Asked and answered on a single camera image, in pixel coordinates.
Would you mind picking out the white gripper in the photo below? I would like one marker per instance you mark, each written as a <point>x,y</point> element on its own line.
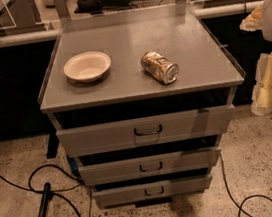
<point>261,18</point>

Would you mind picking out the grey top drawer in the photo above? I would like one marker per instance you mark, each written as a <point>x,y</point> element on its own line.
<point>128,134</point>

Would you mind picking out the grey drawer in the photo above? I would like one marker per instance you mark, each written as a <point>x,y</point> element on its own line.
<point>151,191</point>
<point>128,134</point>
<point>149,166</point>

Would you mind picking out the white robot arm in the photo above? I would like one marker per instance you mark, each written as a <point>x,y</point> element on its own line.
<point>261,19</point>

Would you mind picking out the grey drawer cabinet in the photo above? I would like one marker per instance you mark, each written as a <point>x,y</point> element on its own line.
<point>208,77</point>

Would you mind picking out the grey middle drawer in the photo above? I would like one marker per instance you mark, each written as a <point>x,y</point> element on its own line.
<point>149,166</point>

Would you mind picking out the grey bottom drawer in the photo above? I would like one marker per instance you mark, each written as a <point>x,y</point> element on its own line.
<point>151,191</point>

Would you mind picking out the crushed gold soda can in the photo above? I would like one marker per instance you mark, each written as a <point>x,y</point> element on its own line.
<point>159,67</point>

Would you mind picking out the white paper bowl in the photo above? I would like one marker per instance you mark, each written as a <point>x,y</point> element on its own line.
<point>87,67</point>

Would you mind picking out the black round object behind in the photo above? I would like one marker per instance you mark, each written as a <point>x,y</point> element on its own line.
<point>88,5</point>

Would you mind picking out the white horizontal rail pipe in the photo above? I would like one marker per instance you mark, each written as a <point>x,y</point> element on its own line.
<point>217,11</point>

